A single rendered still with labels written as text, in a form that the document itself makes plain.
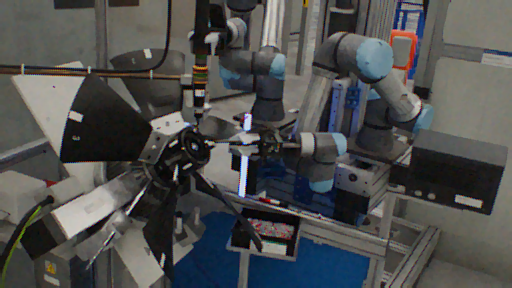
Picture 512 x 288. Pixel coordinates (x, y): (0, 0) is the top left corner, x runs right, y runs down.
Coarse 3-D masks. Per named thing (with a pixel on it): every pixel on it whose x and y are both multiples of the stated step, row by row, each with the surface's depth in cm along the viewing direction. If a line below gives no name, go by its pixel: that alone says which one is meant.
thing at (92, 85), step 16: (96, 80) 128; (80, 96) 125; (96, 96) 127; (112, 96) 130; (80, 112) 125; (96, 112) 128; (112, 112) 131; (128, 112) 134; (64, 128) 123; (80, 128) 126; (96, 128) 128; (112, 128) 131; (128, 128) 134; (144, 128) 137; (64, 144) 123; (80, 144) 126; (96, 144) 129; (112, 144) 133; (128, 144) 136; (144, 144) 139; (64, 160) 124; (80, 160) 127; (96, 160) 131; (112, 160) 135; (128, 160) 138
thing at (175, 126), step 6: (174, 114) 151; (180, 114) 151; (156, 120) 151; (162, 120) 151; (168, 120) 151; (174, 120) 151; (180, 120) 151; (156, 126) 150; (162, 126) 150; (168, 126) 150; (174, 126) 150; (180, 126) 150; (162, 132) 150; (168, 132) 149; (174, 132) 149
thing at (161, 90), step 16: (160, 48) 161; (112, 64) 154; (128, 64) 155; (144, 64) 156; (176, 64) 159; (128, 80) 153; (144, 80) 154; (160, 80) 155; (176, 80) 156; (144, 96) 152; (160, 96) 153; (176, 96) 154; (144, 112) 151; (160, 112) 151
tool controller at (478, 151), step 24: (432, 144) 158; (456, 144) 158; (480, 144) 157; (408, 168) 163; (432, 168) 159; (456, 168) 155; (480, 168) 152; (504, 168) 149; (408, 192) 168; (432, 192) 162; (456, 192) 160; (480, 192) 156
